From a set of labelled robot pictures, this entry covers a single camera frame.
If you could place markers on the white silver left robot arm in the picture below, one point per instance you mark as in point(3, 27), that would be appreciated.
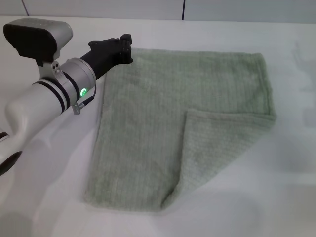
point(37, 103)

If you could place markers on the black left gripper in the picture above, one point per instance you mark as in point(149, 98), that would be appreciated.
point(103, 56)

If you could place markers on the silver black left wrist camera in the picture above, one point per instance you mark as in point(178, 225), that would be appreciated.
point(29, 37)

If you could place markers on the dark vertical wall strip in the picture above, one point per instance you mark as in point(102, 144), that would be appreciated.
point(183, 10)

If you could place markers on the light green ribbed towel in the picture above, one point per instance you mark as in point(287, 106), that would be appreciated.
point(160, 123)

